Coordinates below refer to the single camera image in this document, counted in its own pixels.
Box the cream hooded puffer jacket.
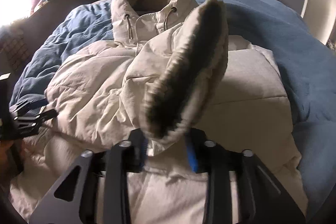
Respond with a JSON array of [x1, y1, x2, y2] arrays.
[[10, 0, 308, 223]]

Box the checkered cloth by window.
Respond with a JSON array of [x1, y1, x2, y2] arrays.
[[1, 26, 31, 71]]

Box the white door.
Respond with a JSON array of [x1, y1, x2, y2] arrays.
[[301, 0, 335, 45]]

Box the blue fleece blanket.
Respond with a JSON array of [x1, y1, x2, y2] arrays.
[[10, 0, 335, 219]]

